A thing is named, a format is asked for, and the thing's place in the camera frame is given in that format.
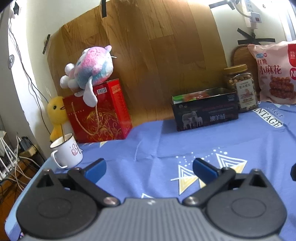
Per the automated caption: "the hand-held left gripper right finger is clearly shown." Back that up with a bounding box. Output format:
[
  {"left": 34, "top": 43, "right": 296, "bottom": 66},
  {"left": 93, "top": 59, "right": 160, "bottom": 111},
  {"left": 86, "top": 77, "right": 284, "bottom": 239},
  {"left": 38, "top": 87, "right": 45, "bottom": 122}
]
[{"left": 183, "top": 158, "right": 270, "bottom": 208}]

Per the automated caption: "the pink blue plush toy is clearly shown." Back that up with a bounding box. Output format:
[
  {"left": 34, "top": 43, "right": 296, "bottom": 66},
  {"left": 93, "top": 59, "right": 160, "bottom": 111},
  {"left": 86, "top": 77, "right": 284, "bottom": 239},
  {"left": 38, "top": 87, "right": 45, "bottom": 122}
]
[{"left": 60, "top": 45, "right": 117, "bottom": 107}]

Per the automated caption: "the clear nut jar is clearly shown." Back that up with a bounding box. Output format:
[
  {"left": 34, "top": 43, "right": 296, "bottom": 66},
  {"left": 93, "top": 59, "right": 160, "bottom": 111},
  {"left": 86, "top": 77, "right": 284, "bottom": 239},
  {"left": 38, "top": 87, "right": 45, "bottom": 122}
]
[{"left": 223, "top": 64, "right": 259, "bottom": 113}]

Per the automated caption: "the wooden cutting board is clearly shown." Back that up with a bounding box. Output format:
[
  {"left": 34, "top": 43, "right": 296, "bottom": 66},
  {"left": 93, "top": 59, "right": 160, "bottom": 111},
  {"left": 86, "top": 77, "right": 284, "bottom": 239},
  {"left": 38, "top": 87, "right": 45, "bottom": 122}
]
[{"left": 231, "top": 44, "right": 260, "bottom": 70}]

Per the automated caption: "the wood pattern wall sheet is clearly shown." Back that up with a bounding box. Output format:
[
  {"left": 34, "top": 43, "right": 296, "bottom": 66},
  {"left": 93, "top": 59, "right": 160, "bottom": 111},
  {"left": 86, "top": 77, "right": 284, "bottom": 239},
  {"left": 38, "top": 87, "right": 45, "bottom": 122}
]
[{"left": 47, "top": 0, "right": 228, "bottom": 128}]

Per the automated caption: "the black tin box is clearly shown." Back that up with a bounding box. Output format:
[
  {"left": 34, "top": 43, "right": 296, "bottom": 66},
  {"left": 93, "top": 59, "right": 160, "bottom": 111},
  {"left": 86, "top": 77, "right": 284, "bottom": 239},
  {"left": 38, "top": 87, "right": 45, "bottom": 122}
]
[{"left": 171, "top": 87, "right": 239, "bottom": 132}]

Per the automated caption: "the glass window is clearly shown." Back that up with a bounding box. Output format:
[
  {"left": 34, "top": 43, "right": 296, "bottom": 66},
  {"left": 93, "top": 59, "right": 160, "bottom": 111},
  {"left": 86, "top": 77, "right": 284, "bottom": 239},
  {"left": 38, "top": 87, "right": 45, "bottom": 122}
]
[{"left": 279, "top": 0, "right": 296, "bottom": 42}]

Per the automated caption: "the black power adapter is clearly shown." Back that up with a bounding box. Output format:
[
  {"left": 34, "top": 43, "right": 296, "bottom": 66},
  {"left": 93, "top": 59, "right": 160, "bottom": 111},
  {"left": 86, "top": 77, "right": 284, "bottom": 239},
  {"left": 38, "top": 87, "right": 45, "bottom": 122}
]
[{"left": 20, "top": 137, "right": 35, "bottom": 151}]

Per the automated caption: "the black tape cross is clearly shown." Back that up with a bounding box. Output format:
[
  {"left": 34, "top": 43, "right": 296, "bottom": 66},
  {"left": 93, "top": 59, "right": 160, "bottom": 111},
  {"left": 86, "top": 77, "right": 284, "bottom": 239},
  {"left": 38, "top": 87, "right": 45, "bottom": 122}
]
[
  {"left": 209, "top": 0, "right": 234, "bottom": 10},
  {"left": 237, "top": 28, "right": 277, "bottom": 45}
]

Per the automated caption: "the black cable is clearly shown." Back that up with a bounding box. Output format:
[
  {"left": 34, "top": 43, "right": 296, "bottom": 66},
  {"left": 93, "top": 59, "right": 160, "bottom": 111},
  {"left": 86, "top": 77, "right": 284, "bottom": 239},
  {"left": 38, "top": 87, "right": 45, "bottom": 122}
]
[{"left": 8, "top": 14, "right": 55, "bottom": 136}]

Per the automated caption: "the yellow duck plush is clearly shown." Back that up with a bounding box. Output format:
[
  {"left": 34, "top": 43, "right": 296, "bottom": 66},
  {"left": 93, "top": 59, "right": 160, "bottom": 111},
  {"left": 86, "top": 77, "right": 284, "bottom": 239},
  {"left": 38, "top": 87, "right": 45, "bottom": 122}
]
[{"left": 47, "top": 96, "right": 70, "bottom": 142}]

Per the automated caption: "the red gift box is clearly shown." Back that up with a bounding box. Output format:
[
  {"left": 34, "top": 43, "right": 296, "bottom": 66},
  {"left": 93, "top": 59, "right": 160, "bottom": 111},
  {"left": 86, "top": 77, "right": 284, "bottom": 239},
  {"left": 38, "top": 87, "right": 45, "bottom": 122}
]
[{"left": 63, "top": 79, "right": 133, "bottom": 143}]

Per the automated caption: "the white plug charger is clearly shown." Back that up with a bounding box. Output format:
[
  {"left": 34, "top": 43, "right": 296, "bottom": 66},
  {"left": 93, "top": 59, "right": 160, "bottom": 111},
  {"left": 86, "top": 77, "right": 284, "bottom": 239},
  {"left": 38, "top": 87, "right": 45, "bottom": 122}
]
[{"left": 245, "top": 12, "right": 263, "bottom": 29}]

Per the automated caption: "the pink snack bag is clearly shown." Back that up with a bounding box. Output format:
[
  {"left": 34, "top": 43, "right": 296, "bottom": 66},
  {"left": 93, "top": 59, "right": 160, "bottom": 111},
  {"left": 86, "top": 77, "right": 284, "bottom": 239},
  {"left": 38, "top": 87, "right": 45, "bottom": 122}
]
[{"left": 247, "top": 40, "right": 296, "bottom": 105}]

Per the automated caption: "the white enamel mug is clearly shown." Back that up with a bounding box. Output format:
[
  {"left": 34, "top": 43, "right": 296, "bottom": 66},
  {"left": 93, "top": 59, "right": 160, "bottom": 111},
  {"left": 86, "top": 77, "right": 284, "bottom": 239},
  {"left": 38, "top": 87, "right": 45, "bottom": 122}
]
[{"left": 50, "top": 134, "right": 83, "bottom": 169}]

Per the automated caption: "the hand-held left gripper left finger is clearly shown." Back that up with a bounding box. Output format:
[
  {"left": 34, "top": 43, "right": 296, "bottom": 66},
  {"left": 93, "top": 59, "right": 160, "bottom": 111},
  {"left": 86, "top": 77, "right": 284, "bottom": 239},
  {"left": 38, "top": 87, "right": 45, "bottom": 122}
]
[{"left": 35, "top": 158, "right": 121, "bottom": 208}]

